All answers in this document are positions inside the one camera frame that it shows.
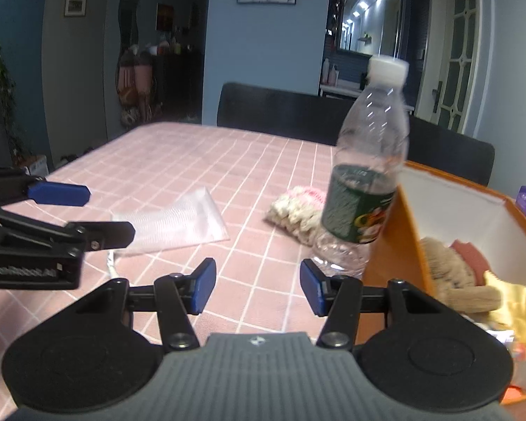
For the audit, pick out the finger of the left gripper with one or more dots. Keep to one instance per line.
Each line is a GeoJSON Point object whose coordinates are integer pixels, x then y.
{"type": "Point", "coordinates": [104, 235]}
{"type": "Point", "coordinates": [62, 194]}

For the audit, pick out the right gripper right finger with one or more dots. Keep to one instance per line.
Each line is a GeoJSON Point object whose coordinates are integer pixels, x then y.
{"type": "Point", "coordinates": [336, 298]}

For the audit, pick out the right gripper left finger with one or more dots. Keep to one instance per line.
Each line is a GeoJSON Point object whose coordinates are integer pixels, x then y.
{"type": "Point", "coordinates": [178, 296]}

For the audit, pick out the clear plastic bag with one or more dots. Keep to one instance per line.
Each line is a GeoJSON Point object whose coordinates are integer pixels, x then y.
{"type": "Point", "coordinates": [192, 220]}

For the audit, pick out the brown plush towel toy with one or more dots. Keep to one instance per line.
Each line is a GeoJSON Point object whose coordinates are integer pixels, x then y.
{"type": "Point", "coordinates": [457, 284]}

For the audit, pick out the brown bear-shaped sponge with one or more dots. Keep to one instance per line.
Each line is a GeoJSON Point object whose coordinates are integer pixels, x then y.
{"type": "Point", "coordinates": [474, 259]}

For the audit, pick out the yellow snack packet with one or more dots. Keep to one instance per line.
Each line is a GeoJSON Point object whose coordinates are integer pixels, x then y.
{"type": "Point", "coordinates": [512, 313]}

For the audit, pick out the pink checked tablecloth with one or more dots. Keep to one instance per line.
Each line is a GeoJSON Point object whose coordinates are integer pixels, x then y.
{"type": "Point", "coordinates": [257, 289]}

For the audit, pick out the orange cardboard box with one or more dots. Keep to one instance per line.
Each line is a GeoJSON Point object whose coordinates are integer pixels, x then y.
{"type": "Point", "coordinates": [431, 203]}

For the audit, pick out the hanging bags on rack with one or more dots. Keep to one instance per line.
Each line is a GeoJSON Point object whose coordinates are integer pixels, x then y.
{"type": "Point", "coordinates": [137, 87]}

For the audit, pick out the clear plastic water bottle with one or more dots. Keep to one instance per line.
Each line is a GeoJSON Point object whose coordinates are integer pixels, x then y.
{"type": "Point", "coordinates": [370, 152]}

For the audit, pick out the left black chair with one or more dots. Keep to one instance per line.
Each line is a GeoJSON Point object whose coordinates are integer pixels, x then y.
{"type": "Point", "coordinates": [281, 113]}

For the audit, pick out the black chair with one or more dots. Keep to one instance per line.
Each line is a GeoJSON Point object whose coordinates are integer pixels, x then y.
{"type": "Point", "coordinates": [281, 113]}
{"type": "Point", "coordinates": [451, 152]}

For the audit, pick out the right black chair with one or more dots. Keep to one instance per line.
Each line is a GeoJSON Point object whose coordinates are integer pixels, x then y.
{"type": "Point", "coordinates": [451, 152]}

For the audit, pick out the white glass-pane door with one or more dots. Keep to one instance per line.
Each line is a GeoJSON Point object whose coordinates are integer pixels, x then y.
{"type": "Point", "coordinates": [456, 67]}

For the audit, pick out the small framed wall picture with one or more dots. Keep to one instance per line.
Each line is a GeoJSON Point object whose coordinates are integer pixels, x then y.
{"type": "Point", "coordinates": [75, 8]}

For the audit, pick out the wall mirror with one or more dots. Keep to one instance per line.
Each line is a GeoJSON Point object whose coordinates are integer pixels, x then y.
{"type": "Point", "coordinates": [372, 27]}

